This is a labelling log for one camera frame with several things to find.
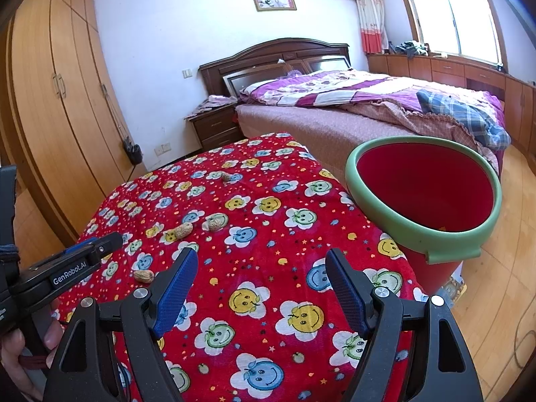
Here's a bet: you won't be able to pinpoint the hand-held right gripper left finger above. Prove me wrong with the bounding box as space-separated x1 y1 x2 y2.
42 246 199 402

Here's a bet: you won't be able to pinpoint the red smiley flower blanket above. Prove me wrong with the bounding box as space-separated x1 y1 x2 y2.
54 132 432 402

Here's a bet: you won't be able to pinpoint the dark wooden nightstand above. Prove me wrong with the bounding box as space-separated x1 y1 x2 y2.
188 103 246 153

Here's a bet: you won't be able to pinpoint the person's left hand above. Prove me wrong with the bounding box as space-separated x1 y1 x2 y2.
0 299 64 402

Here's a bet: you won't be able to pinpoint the pink checked quilt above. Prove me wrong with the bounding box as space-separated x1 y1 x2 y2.
345 99 503 164

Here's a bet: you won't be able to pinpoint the light wooden wardrobe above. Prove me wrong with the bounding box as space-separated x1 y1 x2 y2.
0 0 145 256

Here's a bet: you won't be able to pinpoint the colourful printed book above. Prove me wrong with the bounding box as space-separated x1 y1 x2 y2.
441 274 467 302

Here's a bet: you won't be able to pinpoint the bed with pink sheet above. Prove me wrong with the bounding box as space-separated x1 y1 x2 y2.
234 103 503 177

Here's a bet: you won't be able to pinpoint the blue plaid cloth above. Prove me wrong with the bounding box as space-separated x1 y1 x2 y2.
416 89 512 149

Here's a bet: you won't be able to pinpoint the red bin with green rim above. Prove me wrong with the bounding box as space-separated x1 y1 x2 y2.
344 136 503 298

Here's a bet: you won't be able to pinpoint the pile of dark clothes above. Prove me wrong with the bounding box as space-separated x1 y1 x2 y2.
394 41 430 57

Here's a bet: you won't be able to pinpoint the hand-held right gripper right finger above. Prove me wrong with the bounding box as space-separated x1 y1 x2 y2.
326 248 478 402

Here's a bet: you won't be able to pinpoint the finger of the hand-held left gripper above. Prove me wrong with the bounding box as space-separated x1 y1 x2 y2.
87 232 125 263
40 241 101 264

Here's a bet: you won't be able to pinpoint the wooden framed window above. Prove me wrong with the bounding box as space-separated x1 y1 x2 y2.
394 0 509 72

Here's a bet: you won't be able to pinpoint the floral curtain with red hem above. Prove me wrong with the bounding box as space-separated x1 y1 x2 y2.
352 0 390 55

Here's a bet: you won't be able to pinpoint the dark wooden headboard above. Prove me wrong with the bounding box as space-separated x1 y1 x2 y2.
198 38 350 97

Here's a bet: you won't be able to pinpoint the pink cloth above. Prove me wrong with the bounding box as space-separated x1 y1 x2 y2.
184 95 239 119

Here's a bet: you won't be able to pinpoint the long wooden cabinet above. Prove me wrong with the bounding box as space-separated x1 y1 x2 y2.
366 52 536 164

